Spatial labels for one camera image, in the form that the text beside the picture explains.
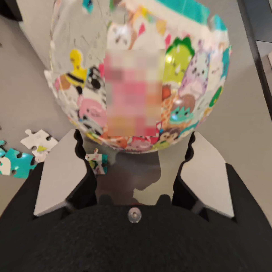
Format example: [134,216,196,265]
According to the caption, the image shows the colourful puzzle ball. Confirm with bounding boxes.
[43,0,232,153]

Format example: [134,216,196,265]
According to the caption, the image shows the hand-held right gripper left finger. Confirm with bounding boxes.
[33,130,98,217]

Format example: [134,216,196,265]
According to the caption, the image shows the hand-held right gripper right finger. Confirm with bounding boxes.
[172,131,235,219]

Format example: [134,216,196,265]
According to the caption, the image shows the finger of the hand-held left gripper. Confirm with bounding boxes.
[16,0,56,67]

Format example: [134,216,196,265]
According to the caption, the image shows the teal and white puzzle piece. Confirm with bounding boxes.
[0,148,37,179]

